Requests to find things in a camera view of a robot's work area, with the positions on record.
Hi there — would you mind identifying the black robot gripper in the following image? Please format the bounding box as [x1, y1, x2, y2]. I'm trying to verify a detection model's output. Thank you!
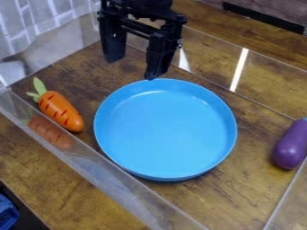
[97, 0, 186, 80]

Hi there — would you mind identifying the orange toy carrot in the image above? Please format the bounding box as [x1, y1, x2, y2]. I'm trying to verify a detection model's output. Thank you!
[26, 77, 85, 132]

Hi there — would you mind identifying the blue round tray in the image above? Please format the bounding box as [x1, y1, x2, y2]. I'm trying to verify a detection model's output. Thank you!
[93, 79, 237, 181]

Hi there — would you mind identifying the purple toy eggplant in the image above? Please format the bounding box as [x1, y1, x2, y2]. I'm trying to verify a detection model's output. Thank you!
[272, 117, 307, 169]

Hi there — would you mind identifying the blue object at corner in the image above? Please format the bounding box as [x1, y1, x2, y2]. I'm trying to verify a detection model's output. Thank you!
[0, 194, 18, 230]

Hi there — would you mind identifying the clear acrylic enclosure wall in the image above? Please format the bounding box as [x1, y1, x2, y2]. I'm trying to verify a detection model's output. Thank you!
[0, 0, 307, 230]

